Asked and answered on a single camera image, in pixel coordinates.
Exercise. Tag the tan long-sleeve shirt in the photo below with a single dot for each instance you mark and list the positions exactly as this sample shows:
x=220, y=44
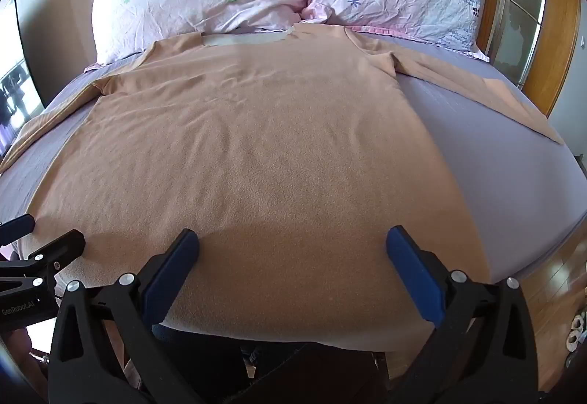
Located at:
x=238, y=165

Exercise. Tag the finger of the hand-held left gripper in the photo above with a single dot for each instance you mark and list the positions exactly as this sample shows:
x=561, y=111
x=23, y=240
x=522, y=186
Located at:
x=16, y=227
x=59, y=248

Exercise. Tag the white slippers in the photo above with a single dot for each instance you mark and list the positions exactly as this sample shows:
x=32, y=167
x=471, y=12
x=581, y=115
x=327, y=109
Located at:
x=575, y=330

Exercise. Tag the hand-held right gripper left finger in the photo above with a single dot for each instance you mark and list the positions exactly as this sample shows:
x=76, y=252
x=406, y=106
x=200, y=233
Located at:
x=176, y=264

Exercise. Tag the wooden headboard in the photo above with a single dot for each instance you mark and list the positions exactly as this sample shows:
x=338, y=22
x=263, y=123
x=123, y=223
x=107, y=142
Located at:
x=545, y=32

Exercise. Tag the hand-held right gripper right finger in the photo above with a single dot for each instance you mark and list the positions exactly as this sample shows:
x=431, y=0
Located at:
x=412, y=264

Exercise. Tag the window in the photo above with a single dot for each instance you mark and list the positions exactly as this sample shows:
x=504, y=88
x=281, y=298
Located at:
x=16, y=73

